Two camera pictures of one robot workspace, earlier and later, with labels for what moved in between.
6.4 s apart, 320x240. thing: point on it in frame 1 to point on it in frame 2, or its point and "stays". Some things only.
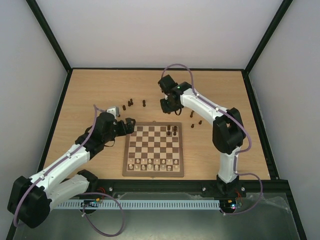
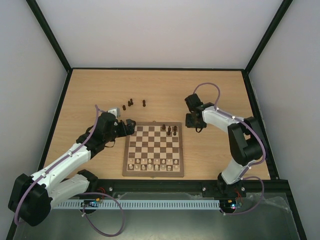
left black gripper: x=130 y=130 stays
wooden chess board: x=154 y=149 stays
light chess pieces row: x=153 y=164 stays
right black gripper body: x=167 y=105 to x=191 y=120
